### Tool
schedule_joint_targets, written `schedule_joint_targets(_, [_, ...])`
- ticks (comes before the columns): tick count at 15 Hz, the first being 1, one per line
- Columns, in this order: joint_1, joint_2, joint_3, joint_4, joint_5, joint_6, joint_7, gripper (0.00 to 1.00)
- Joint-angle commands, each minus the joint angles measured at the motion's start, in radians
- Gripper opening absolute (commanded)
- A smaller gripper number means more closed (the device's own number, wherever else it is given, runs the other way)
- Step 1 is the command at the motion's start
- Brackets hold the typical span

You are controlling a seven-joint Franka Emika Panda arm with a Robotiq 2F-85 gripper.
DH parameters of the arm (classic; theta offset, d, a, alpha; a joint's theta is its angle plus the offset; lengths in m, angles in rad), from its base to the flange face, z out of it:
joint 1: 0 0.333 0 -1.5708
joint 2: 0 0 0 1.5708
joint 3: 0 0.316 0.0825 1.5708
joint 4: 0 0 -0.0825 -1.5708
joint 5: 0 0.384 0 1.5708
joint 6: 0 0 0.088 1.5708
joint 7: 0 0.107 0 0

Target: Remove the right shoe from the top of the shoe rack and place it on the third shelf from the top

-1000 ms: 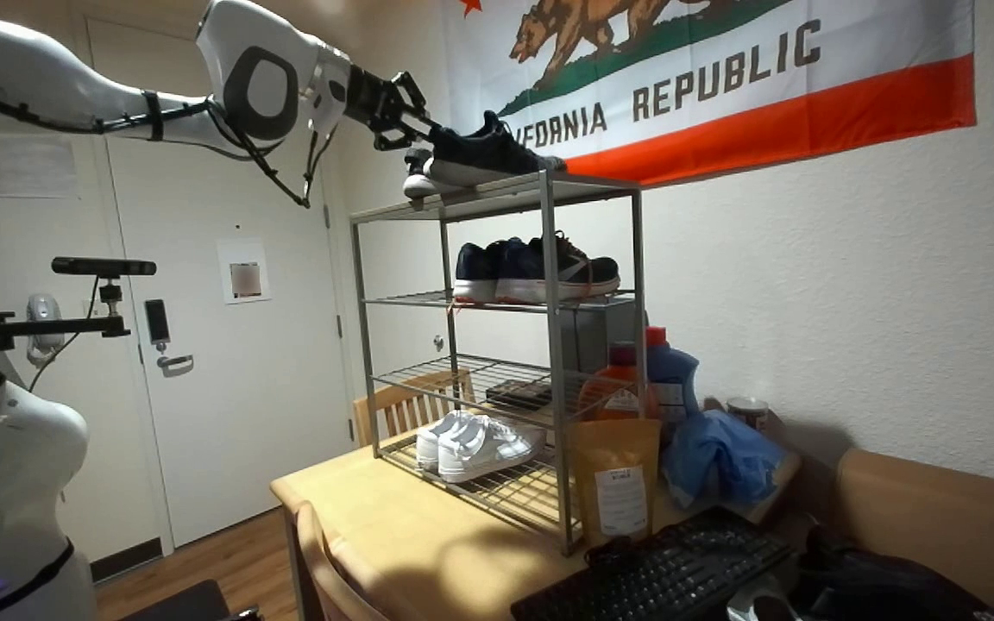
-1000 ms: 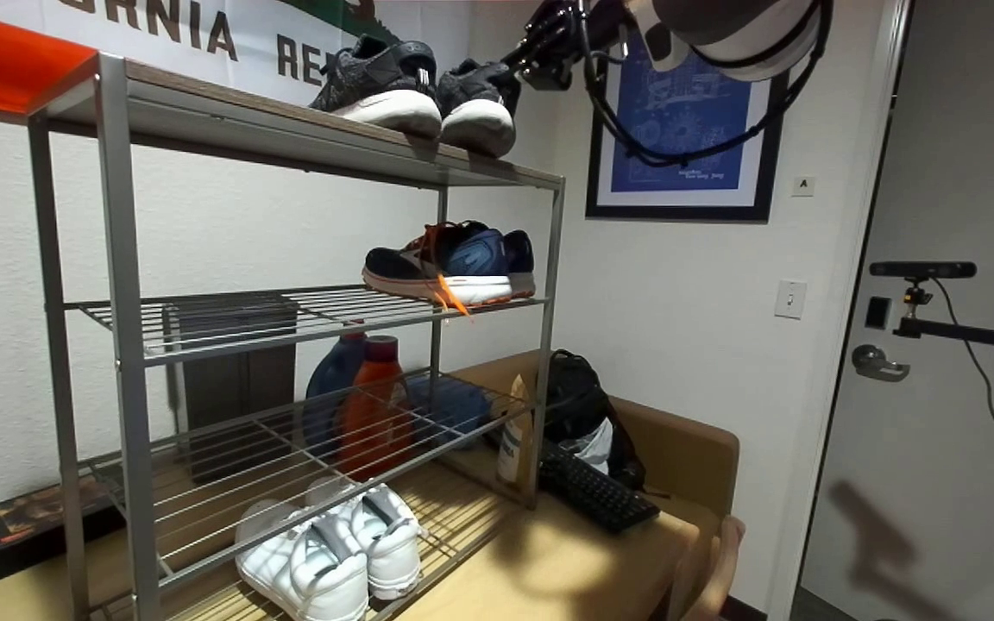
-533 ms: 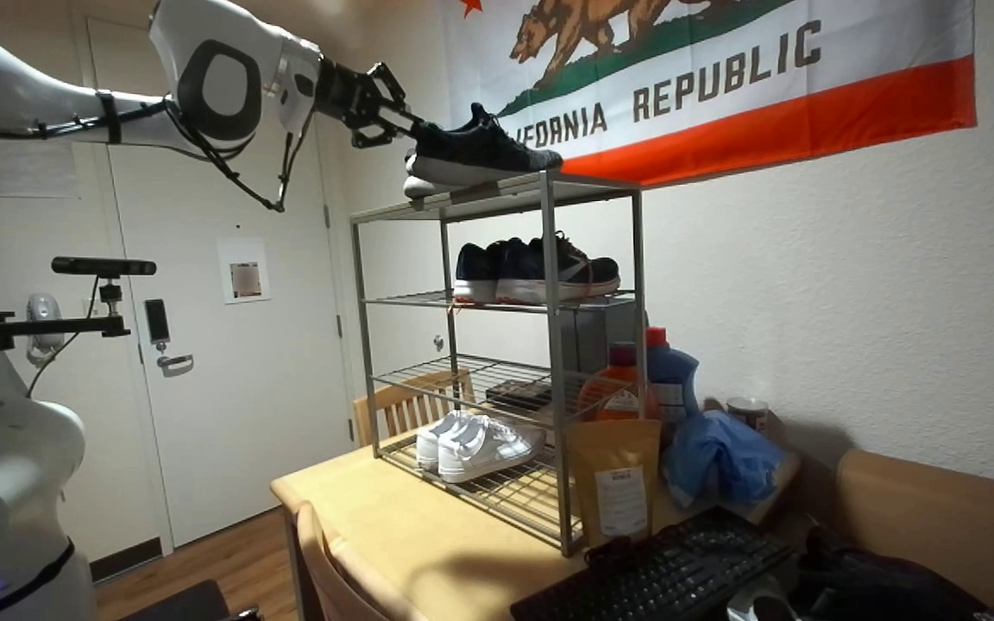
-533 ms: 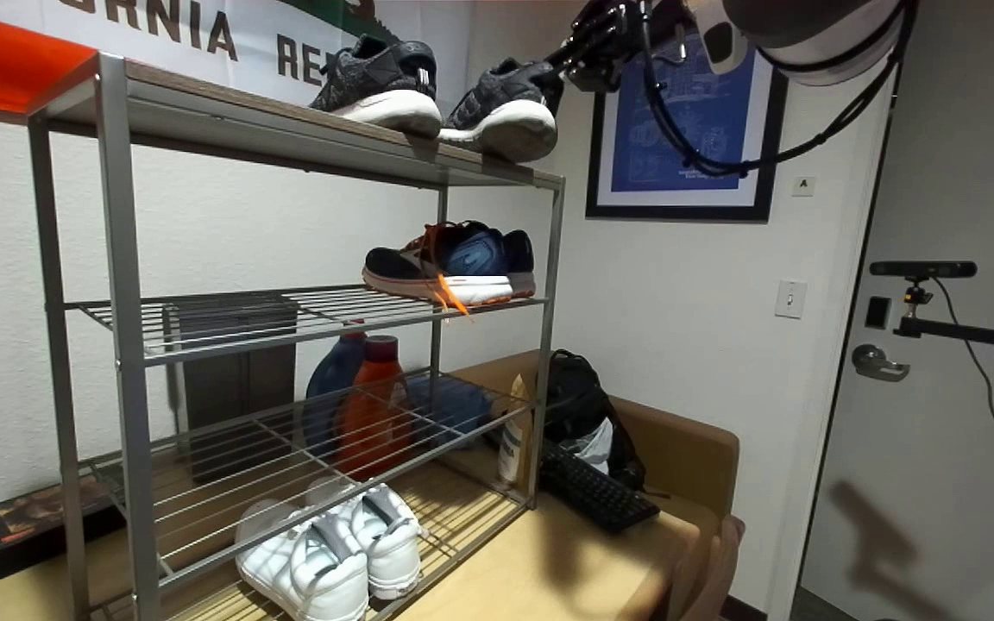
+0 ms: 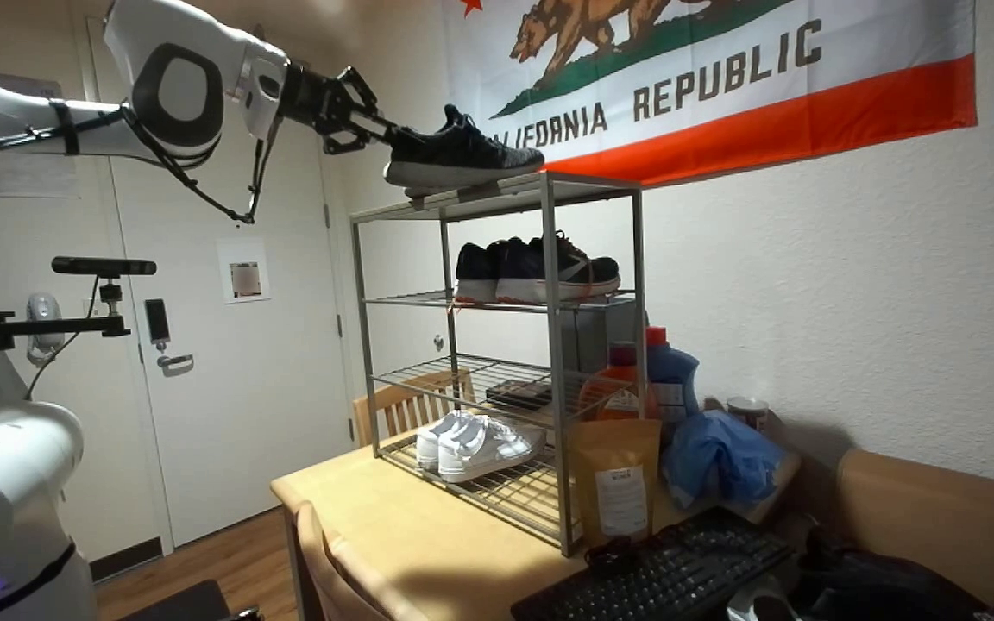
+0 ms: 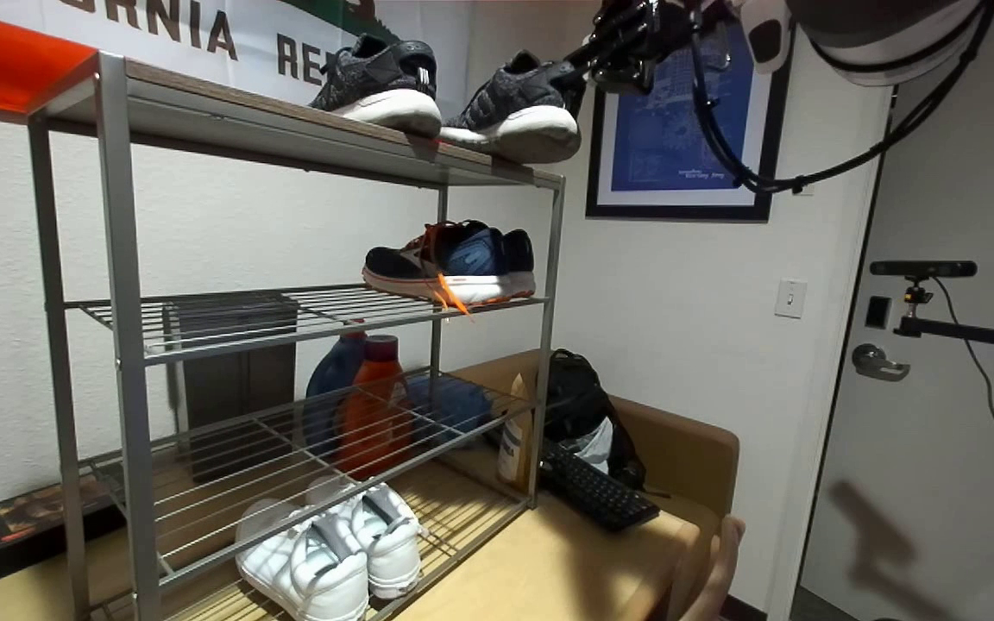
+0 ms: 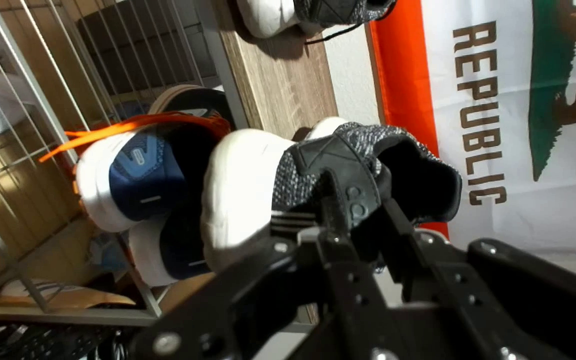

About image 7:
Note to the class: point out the grey storage box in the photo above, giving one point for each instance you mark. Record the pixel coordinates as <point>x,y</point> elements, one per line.
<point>135,41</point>

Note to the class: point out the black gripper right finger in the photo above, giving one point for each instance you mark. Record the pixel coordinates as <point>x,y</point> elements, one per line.
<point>515,293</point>

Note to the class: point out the blue cloth bag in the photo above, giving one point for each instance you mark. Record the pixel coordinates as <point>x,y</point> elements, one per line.
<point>108,253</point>

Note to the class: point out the California Republic flag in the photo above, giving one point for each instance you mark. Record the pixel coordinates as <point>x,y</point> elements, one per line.
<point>501,100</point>

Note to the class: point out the grey metal shoe rack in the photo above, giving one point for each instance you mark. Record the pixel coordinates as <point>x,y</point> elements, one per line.
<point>281,80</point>

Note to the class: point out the black sneaker white sole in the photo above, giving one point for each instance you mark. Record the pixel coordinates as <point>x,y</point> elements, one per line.
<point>248,186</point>
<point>268,17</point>

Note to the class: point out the black computer keyboard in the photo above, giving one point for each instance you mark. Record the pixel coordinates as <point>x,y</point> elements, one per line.
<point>34,342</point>

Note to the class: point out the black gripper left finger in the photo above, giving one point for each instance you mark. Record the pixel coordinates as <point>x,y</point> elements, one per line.
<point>234,293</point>

